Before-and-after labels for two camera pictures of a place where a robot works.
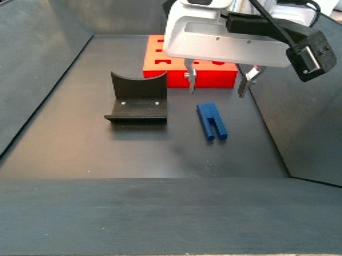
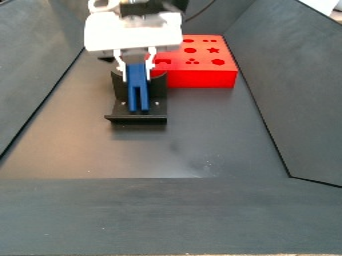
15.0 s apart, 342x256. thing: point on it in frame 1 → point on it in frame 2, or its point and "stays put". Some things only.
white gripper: x=199 y=35 → x=109 y=31
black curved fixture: x=140 y=100 stays put
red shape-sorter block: x=212 y=74 stays put
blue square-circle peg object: x=208 y=111 → x=136 y=80
